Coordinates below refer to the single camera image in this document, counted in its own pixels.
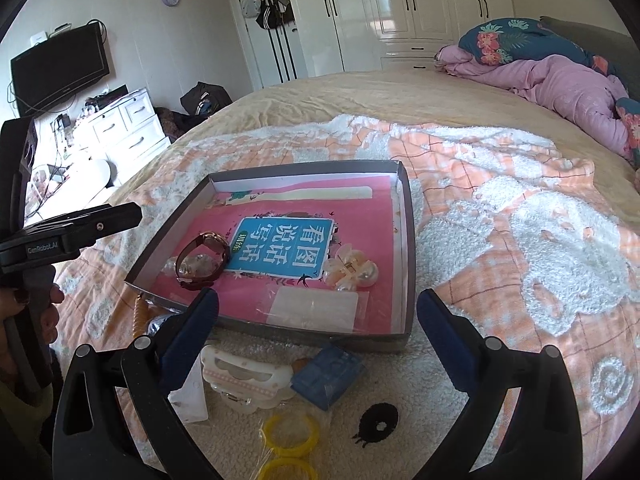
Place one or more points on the black hair accessory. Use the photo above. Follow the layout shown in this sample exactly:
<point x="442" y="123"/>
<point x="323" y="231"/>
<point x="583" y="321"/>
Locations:
<point x="160" y="325"/>

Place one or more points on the pink book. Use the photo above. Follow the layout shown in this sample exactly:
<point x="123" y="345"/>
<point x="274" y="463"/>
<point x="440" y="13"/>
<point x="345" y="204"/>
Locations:
<point x="360" y="230"/>

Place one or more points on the white plastic packet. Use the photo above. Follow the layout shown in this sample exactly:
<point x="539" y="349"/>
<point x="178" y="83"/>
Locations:
<point x="190" y="395"/>

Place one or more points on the blue floral pillow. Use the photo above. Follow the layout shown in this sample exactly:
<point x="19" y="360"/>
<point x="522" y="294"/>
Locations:
<point x="525" y="40"/>

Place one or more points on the dark patterned bag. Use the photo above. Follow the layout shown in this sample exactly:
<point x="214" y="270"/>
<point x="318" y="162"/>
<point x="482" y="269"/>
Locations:
<point x="175" y="122"/>

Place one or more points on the pink quilt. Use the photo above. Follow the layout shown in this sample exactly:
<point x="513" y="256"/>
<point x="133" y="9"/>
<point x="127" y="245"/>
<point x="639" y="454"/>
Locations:
<point x="560" y="85"/>

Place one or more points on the hanging black bags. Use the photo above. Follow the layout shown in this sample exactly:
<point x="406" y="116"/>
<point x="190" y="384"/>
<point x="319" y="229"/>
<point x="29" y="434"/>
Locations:
<point x="272" y="10"/>

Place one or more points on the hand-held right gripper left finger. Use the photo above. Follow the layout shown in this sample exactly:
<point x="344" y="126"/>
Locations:
<point x="192" y="332"/>

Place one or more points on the white hair claw clip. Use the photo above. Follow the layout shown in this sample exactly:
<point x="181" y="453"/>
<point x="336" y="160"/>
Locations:
<point x="245" y="375"/>

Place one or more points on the grey headboard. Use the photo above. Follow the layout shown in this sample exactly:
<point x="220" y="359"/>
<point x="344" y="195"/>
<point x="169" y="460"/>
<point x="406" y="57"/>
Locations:
<point x="590" y="35"/>

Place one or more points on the person's left hand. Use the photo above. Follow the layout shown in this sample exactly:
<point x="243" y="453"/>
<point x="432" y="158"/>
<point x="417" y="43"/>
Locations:
<point x="47" y="320"/>

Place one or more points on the brown leather wristwatch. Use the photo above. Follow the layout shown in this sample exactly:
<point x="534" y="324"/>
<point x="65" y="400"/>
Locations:
<point x="218" y="242"/>

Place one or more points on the grey cardboard box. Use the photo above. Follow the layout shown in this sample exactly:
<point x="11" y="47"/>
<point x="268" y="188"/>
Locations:
<point x="300" y="338"/>

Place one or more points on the white hanging cap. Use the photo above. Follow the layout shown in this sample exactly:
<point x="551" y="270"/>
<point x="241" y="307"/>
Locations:
<point x="250" y="7"/>

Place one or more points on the white router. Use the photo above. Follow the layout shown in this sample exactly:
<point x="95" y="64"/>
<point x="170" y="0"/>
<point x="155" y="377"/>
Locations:
<point x="37" y="39"/>

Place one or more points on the bed with beige sheet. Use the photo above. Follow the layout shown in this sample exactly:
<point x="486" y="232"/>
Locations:
<point x="380" y="95"/>

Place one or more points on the black duffel bag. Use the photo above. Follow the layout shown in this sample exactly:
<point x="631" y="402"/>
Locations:
<point x="205" y="97"/>

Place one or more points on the white round chair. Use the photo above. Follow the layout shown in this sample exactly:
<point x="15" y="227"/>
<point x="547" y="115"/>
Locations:
<point x="92" y="180"/>

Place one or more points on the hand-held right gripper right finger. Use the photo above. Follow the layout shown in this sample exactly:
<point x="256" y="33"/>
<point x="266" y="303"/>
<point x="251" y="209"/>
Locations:
<point x="445" y="332"/>

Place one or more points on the white glossy wardrobe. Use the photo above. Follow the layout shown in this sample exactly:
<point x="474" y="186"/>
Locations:
<point x="400" y="15"/>

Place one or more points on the black set-top box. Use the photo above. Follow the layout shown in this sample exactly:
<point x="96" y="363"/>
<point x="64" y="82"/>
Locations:
<point x="112" y="99"/>

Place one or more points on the clear bag with white card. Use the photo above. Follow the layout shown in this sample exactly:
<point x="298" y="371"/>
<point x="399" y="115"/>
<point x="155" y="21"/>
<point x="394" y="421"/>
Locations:
<point x="315" y="305"/>

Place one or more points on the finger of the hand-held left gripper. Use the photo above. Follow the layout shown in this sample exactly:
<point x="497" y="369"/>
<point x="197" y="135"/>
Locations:
<point x="100" y="222"/>

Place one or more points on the orange white plush blanket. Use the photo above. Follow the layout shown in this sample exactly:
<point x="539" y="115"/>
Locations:
<point x="525" y="240"/>

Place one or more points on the pearl hair clip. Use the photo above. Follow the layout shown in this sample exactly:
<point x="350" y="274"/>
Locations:
<point x="350" y="270"/>

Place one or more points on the yellow rings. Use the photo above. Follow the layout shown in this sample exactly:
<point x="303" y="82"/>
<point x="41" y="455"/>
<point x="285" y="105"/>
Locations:
<point x="325" y="440"/>

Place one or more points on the small blue box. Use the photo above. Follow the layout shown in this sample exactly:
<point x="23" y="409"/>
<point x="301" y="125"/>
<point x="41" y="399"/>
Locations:
<point x="325" y="375"/>

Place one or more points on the white door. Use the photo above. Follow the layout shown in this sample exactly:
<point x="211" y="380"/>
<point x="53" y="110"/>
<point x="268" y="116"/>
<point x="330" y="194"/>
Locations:
<point x="297" y="55"/>

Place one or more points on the black flat television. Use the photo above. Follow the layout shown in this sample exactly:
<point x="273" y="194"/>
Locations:
<point x="60" y="70"/>

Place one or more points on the white drawer dresser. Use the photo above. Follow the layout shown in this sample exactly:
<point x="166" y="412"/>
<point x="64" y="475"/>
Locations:
<point x="135" y="130"/>

